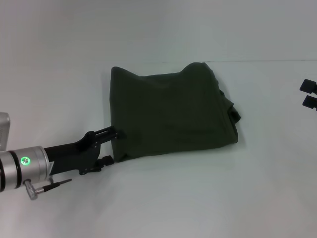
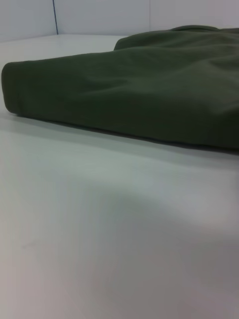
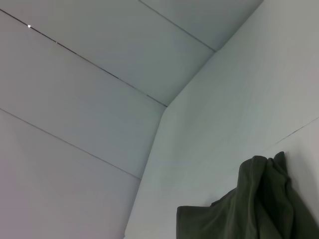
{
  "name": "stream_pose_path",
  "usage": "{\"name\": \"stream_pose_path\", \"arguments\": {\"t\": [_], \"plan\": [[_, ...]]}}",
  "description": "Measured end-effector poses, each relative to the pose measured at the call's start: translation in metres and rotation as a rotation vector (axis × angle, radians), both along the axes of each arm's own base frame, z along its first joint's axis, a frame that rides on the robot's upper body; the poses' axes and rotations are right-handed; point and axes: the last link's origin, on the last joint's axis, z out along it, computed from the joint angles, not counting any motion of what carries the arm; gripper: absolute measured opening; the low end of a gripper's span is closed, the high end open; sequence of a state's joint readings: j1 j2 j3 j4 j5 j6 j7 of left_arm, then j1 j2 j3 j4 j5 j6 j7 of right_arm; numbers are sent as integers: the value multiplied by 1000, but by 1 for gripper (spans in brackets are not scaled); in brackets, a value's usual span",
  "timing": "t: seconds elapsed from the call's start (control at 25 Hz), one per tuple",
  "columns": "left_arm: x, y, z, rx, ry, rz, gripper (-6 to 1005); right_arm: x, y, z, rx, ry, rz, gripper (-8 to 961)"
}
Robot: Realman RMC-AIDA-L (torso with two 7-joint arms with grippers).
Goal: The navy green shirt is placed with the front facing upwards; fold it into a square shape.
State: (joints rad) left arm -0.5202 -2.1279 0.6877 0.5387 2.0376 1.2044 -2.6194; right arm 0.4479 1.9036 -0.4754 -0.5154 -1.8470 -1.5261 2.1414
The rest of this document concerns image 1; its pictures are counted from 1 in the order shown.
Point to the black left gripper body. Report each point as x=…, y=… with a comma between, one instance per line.
x=74, y=156

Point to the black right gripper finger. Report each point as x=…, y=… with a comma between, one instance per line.
x=308, y=85
x=309, y=101

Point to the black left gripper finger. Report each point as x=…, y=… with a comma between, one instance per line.
x=109, y=134
x=105, y=162

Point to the dark green FREE t-shirt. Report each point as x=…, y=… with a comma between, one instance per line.
x=173, y=111

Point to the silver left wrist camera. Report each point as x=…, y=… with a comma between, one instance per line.
x=4, y=131

